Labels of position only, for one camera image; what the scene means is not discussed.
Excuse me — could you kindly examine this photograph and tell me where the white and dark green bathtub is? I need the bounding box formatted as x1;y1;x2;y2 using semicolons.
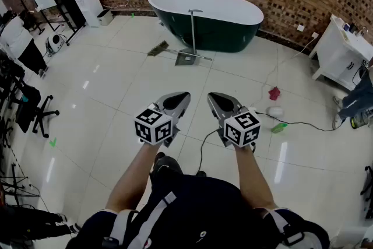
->
147;0;265;53

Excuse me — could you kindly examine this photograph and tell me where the black floor cable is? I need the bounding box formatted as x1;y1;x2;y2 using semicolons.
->
256;112;335;132

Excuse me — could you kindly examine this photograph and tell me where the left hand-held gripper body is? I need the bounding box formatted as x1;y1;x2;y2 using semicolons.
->
134;98;181;148

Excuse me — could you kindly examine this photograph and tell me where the white dispenser power cable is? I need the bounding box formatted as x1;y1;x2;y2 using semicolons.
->
101;0;131;9

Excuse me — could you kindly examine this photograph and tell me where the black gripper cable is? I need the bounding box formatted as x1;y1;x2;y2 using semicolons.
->
199;127;225;173

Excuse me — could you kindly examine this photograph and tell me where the white low cabinet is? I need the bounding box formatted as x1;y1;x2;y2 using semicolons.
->
335;224;373;249

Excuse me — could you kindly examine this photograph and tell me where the green plastic bottle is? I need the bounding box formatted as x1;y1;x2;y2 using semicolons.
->
270;122;288;134

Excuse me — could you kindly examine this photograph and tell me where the black coat stand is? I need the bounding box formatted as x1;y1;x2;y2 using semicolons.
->
17;0;44;36

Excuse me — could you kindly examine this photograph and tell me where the person's left forearm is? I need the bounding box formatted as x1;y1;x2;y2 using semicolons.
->
104;141;161;213

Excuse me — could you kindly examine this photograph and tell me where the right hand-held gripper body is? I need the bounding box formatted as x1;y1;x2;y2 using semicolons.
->
221;107;261;152

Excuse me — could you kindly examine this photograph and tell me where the white water dispenser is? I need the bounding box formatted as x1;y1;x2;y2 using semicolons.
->
72;0;104;29

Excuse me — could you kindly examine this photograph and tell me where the person's left black shoe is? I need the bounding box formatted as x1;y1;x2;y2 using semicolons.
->
153;151;167;166

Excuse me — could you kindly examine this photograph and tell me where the grey long-handled broom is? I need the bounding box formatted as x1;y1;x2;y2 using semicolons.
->
147;40;213;62

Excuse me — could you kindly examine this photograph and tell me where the red cloth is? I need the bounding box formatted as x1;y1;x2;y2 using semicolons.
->
268;86;281;101

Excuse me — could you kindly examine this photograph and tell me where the black shelf rack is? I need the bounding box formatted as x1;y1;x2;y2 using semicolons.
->
52;0;87;47

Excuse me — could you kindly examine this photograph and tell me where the white bin with black rim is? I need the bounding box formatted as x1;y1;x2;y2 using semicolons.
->
96;8;114;27

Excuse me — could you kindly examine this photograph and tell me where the white ball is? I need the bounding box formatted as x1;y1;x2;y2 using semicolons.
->
267;106;284;118

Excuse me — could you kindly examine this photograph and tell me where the black office chair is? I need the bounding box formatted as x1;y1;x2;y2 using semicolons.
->
16;86;61;139
360;165;373;219

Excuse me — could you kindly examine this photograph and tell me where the white round floor device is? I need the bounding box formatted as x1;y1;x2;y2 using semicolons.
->
45;33;65;53

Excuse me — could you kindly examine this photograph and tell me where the white vanity cabinet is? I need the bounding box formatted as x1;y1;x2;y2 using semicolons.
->
308;13;373;92

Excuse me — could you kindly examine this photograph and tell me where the person's dark shirt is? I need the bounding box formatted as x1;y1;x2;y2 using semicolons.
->
65;174;330;249

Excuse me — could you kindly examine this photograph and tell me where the white extension power strip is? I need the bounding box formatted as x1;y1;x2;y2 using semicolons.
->
247;34;317;113

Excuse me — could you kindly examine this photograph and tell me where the yellow green container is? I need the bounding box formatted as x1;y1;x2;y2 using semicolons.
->
350;112;373;128

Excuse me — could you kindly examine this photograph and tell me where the person's right forearm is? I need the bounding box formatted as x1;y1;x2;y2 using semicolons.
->
233;144;278;211

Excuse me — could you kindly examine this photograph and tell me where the grey long-handled dustpan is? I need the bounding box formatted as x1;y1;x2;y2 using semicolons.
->
174;8;204;67

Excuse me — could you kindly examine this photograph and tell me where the grey harness strap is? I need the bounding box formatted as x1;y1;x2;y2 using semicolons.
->
129;191;178;249

